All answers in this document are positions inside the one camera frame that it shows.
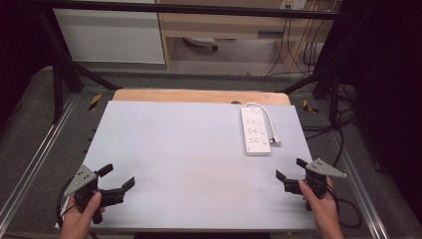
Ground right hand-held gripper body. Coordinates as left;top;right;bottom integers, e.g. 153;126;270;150
284;157;348;200

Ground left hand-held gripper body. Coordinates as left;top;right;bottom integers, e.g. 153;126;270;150
63;164;126;225

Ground person's right hand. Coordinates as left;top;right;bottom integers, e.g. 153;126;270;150
298;176;345;239

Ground person's left hand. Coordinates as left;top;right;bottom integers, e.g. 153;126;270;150
59;191;104;239

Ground white power strip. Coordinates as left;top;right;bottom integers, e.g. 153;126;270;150
240;107;273;157

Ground white table mat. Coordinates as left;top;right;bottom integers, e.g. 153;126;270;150
54;100;317;232

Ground yellow black tape marker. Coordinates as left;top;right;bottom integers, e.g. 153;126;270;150
88;93;103;112

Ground black metal stand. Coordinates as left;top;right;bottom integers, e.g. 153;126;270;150
280;19;344;128
34;8;124;124

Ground wooden table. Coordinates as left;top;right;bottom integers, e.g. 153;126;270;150
111;88;292;107

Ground white cabinet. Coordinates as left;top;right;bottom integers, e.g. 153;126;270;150
53;0;166;65

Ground white device under desk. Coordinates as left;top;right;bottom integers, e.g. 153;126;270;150
183;36;220;53

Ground wooden desk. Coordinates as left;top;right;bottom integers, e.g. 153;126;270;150
155;0;336;72

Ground aluminium rail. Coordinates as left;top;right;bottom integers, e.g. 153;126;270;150
329;130;390;239
0;94;79;228

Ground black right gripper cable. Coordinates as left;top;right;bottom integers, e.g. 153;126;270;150
326;183;363;230

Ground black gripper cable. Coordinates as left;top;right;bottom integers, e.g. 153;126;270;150
55;178;78;231
326;183;363;230

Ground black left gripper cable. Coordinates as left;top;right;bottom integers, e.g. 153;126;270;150
55;178;78;231

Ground white power strip cable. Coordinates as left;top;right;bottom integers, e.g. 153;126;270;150
244;102;283;147

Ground black floor cables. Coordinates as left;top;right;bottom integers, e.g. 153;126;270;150
301;83;359;168

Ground black hanging cables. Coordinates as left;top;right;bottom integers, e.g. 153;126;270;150
264;9;327;79

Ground white wall socket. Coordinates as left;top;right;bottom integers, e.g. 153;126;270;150
279;0;309;11

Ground black metal frame bar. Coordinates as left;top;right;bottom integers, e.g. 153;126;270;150
31;0;344;20

